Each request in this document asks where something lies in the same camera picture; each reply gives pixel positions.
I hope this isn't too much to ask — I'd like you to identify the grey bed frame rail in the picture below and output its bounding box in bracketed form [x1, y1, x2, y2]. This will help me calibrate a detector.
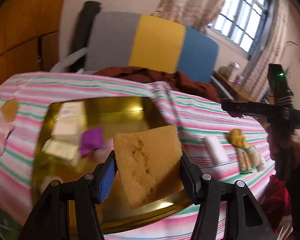
[210, 76, 230, 98]

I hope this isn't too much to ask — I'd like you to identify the large brown sponge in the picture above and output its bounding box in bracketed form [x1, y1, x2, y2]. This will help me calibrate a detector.
[113, 124, 185, 210]

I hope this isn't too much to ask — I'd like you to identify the small doll toy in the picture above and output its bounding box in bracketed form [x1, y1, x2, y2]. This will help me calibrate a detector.
[227, 129, 267, 174]

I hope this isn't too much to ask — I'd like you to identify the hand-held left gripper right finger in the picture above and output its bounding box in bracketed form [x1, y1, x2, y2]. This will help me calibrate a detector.
[179, 154, 277, 240]

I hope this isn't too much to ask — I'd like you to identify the white bed frame rail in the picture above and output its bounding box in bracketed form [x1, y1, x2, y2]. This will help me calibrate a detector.
[51, 47, 88, 73]

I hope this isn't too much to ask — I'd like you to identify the cream foil packet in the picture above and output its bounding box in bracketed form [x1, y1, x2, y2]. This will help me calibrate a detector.
[41, 139, 79, 167]

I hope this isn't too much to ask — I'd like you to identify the beige patterned curtain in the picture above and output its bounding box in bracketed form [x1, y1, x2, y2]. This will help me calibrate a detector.
[150, 0, 234, 33]

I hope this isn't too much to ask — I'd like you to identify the purple packet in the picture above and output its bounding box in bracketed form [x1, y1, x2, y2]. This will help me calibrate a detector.
[79, 127, 105, 156]

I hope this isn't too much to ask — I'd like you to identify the pink green striped cloth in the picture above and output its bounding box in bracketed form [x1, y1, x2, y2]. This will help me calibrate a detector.
[0, 71, 278, 240]

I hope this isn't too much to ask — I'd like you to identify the wooden side desk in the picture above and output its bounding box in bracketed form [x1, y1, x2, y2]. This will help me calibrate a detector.
[212, 70, 265, 103]

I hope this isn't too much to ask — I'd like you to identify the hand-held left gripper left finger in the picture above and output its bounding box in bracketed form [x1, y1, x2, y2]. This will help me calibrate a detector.
[19, 150, 118, 240]

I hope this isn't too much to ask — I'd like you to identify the small brown sponge piece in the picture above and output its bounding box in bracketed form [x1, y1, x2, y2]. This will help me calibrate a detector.
[0, 98, 19, 123]

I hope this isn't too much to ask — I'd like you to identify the pink striped sock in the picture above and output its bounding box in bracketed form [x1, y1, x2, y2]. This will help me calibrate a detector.
[0, 120, 15, 165]

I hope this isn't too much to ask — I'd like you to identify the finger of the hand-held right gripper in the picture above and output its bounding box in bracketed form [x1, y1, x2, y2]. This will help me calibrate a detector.
[220, 99, 295, 125]

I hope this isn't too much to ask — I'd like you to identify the dark red blanket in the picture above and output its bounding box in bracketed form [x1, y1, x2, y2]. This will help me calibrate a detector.
[91, 66, 222, 104]

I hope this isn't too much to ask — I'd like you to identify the person's right forearm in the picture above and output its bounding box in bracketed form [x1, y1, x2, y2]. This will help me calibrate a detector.
[266, 125, 300, 233]

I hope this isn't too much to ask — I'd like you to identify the cream cardboard box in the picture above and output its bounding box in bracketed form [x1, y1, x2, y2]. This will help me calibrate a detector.
[51, 101, 87, 144]

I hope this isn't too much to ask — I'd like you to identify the barred window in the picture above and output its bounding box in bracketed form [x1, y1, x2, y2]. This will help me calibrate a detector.
[206, 0, 272, 60]

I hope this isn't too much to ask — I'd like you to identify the white soap bar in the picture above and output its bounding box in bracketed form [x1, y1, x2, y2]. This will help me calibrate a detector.
[204, 136, 227, 164]

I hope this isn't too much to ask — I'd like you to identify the wooden wardrobe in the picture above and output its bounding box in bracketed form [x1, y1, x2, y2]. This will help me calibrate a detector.
[0, 0, 70, 98]

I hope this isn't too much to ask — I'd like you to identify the grey yellow blue headboard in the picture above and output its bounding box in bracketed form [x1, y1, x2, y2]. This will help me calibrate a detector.
[85, 11, 220, 84]

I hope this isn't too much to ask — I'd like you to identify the white carton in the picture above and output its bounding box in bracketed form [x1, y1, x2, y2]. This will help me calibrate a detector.
[227, 62, 241, 80]

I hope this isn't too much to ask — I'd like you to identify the gold metal tin box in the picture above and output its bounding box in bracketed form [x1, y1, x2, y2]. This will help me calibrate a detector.
[31, 97, 193, 234]

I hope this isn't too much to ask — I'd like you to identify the black rolled mat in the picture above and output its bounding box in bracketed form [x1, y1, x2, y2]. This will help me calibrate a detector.
[70, 1, 102, 73]

